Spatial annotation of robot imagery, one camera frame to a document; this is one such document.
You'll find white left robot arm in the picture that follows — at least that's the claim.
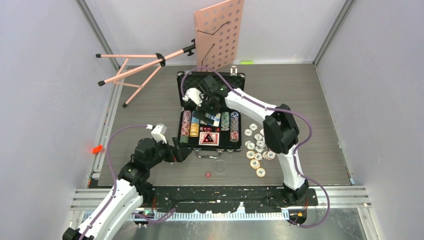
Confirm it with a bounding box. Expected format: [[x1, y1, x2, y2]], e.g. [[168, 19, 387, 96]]
[[62, 137, 192, 240]]

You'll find yellow poker chip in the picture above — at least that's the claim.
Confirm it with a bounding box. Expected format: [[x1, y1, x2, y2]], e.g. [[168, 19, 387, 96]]
[[256, 167, 266, 178], [249, 159, 261, 170], [246, 150, 256, 159]]

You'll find white poker chip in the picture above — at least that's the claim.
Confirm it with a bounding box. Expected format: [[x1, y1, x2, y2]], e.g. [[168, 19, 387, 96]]
[[246, 142, 256, 150], [249, 123, 258, 131], [254, 133, 263, 141], [244, 129, 253, 137]]

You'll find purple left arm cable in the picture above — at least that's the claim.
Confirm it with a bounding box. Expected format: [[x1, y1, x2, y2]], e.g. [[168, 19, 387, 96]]
[[76, 124, 178, 240]]

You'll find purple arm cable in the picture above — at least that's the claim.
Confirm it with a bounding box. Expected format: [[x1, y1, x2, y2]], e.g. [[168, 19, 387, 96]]
[[179, 67, 331, 230], [76, 124, 178, 240]]

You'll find pink music stand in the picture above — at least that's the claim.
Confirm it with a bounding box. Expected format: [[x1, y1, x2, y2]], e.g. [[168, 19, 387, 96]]
[[96, 0, 245, 107]]

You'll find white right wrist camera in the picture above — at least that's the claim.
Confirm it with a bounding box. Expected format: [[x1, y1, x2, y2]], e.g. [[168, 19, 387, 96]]
[[182, 87, 205, 107]]

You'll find green white chip stack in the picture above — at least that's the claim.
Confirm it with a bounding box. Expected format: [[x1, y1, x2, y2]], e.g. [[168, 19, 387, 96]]
[[221, 112, 230, 131]]

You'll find red white chip stack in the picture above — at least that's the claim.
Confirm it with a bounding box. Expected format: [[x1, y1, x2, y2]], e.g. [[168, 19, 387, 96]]
[[180, 110, 192, 136]]

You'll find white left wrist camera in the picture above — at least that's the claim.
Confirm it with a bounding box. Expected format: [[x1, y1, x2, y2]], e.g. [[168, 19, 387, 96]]
[[146, 123, 168, 144]]

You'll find blue red chip stack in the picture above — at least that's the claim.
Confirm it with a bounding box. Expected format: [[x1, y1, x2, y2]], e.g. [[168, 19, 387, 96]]
[[229, 111, 240, 143]]

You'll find green tape piece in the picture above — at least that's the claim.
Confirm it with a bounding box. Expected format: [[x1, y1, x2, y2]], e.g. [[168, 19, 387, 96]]
[[240, 61, 254, 65]]

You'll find black poker set case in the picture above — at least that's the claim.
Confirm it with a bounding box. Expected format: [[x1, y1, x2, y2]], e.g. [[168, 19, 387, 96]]
[[176, 71, 246, 153]]

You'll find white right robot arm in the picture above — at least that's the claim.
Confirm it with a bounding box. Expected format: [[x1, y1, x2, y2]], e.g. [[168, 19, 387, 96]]
[[181, 75, 309, 205]]

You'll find green poker chip stack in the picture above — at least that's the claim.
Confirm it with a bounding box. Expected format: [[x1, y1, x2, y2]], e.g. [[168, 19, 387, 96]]
[[179, 135, 190, 144]]

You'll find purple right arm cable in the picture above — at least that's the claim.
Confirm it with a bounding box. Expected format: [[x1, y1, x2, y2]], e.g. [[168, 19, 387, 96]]
[[179, 67, 331, 230]]

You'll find red 100 poker chip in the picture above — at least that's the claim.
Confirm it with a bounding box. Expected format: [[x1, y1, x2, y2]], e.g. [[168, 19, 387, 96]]
[[263, 151, 276, 161]]

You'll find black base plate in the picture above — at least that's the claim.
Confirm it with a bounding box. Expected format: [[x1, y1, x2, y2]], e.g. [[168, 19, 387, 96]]
[[141, 186, 319, 214]]

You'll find blue yellow chip stack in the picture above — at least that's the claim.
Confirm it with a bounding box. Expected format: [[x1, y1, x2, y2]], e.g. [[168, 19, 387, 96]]
[[189, 111, 200, 138]]

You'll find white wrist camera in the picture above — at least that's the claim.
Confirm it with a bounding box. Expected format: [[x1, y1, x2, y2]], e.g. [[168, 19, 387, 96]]
[[146, 123, 168, 144], [182, 87, 205, 107]]

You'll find red playing card deck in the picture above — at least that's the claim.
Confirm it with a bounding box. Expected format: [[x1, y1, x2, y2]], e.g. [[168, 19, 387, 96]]
[[198, 132, 220, 146]]

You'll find blue playing card deck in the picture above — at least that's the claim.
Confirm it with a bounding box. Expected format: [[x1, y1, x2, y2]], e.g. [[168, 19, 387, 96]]
[[199, 113, 221, 127]]

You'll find orange clip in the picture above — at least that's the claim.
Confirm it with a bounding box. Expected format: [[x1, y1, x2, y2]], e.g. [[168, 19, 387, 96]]
[[91, 144, 103, 155]]

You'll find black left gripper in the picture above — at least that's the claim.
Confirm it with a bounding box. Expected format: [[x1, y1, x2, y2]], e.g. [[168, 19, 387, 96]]
[[146, 136, 191, 169]]

